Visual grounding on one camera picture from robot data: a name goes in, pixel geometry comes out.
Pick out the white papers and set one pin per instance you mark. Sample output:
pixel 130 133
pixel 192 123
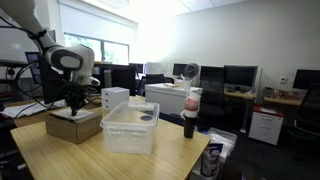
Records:
pixel 26 108

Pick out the clear plastic storage bin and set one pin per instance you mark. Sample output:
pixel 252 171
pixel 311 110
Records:
pixel 130 140

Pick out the black monitor behind cabinet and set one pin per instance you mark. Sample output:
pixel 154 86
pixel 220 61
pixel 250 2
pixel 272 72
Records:
pixel 123 76

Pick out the gray round lamp head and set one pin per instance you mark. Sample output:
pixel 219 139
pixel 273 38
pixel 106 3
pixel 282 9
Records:
pixel 191 70

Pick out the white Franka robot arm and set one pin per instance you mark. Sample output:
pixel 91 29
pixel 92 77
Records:
pixel 80 60

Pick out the clear plastic floor bin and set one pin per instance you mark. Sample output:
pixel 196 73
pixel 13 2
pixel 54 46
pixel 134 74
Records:
pixel 222 138

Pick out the wooden office desk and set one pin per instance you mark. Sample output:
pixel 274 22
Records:
pixel 240 95

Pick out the small white drawer cabinet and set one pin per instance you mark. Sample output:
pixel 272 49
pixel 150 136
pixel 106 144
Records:
pixel 115 98

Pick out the gray cylindrical post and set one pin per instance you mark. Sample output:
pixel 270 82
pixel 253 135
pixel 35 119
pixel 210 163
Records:
pixel 108 78

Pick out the dark printed bag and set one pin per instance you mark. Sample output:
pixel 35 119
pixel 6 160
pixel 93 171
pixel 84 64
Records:
pixel 211 161

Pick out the desk clutter pile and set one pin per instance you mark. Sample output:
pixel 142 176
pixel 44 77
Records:
pixel 283 93

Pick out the white cabinet with red top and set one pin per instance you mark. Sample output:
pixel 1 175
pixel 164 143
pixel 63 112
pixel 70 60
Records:
pixel 266 126

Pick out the wide black wall-side monitor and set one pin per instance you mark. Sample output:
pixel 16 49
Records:
pixel 240 76

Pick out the white mug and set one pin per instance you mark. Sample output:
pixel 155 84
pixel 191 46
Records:
pixel 187 85

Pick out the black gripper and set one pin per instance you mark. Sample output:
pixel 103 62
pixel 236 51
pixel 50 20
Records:
pixel 74 95

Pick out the white wall thermostat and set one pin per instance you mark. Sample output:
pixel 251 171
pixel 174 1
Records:
pixel 283 80

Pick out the black monitor beside clutter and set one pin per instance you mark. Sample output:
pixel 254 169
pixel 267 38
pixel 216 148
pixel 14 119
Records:
pixel 306 79

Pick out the monitor with blue screen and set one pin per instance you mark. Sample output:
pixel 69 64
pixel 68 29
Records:
pixel 31 66

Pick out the black mesh office chair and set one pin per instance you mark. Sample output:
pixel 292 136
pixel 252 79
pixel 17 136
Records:
pixel 308 110

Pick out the small distant black monitor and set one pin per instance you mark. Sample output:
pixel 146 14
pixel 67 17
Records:
pixel 180 69

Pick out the brown cardboard box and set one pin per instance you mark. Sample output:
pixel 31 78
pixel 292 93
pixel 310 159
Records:
pixel 73 130

